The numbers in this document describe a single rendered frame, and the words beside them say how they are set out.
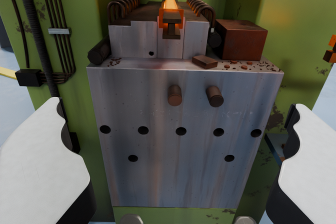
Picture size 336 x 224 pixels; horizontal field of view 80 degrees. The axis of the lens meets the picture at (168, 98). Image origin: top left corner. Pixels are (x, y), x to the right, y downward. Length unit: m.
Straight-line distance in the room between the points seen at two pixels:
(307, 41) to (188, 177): 0.49
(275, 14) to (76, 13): 0.51
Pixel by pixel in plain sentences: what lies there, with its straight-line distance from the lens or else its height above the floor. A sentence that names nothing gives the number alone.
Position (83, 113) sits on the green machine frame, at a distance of 0.74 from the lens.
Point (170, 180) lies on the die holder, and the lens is 0.59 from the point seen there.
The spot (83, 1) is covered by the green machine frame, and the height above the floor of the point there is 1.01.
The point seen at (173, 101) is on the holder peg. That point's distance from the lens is 0.37.
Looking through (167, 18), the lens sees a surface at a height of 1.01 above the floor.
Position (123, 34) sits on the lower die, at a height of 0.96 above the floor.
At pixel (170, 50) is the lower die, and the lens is 0.44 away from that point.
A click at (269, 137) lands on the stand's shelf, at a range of 0.63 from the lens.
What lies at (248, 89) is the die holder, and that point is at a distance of 0.44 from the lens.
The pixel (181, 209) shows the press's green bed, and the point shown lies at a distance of 0.70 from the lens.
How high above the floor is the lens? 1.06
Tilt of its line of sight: 30 degrees down
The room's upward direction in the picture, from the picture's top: 2 degrees clockwise
